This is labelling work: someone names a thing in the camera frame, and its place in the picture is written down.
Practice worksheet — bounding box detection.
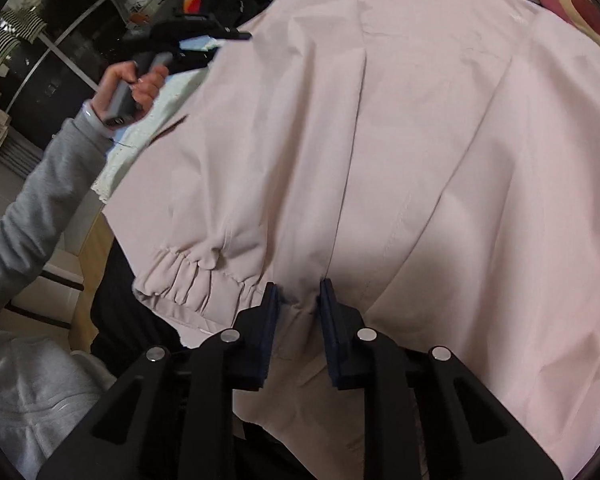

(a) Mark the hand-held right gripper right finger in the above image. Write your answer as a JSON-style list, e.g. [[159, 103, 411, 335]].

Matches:
[[319, 278, 567, 480]]

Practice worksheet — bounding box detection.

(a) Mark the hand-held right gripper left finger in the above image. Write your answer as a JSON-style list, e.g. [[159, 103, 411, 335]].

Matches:
[[35, 282, 281, 480]]

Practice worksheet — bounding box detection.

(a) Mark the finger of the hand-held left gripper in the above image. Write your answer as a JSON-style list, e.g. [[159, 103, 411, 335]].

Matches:
[[179, 29, 253, 55], [169, 51, 217, 75]]

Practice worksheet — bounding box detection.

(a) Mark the pink jacket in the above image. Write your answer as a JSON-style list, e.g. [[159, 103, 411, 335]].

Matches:
[[102, 0, 600, 480]]

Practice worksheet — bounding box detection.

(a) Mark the dark glass wardrobe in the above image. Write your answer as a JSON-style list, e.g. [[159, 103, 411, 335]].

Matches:
[[2, 0, 148, 128]]

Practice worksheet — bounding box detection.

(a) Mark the floral white bedsheet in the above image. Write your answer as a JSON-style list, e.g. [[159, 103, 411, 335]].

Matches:
[[91, 117, 191, 207]]

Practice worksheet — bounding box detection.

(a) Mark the striped hanging garment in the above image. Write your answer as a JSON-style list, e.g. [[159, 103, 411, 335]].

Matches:
[[0, 9, 50, 63]]

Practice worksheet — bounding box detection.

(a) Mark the dark cloth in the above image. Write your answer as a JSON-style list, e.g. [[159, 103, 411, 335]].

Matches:
[[89, 236, 187, 362]]

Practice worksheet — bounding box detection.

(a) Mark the white low cabinet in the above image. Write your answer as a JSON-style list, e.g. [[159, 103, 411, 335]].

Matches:
[[7, 247, 87, 332]]

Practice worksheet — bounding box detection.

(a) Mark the person's grey sweater torso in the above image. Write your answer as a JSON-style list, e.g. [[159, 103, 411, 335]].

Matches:
[[0, 329, 112, 480]]

